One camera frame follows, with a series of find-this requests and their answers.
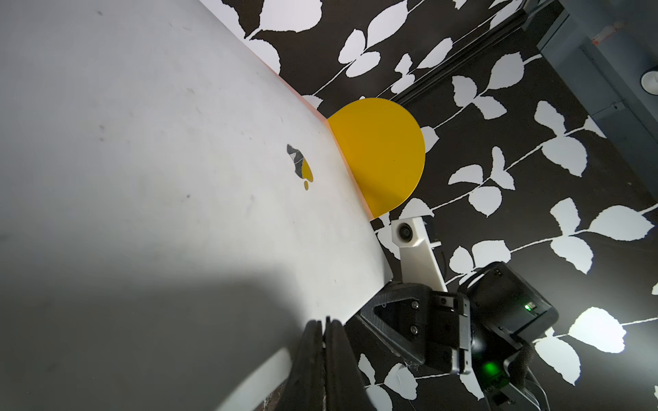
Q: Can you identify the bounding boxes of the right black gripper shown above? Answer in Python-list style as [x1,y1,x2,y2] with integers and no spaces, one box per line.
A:
[358,262,559,410]

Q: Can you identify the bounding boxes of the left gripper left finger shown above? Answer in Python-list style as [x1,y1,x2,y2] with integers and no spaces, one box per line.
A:
[276,320,325,411]

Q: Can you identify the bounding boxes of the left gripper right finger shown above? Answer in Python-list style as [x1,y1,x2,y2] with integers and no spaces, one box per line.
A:
[324,317,375,411]

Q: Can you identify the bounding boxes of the silver laptop computer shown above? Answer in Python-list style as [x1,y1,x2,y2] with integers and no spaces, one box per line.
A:
[1,1,389,410]

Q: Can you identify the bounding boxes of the yellow shelf with blue board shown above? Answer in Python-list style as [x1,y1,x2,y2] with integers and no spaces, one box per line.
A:
[277,76,427,222]

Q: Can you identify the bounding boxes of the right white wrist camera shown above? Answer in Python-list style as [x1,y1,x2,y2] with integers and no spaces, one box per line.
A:
[392,216,448,292]

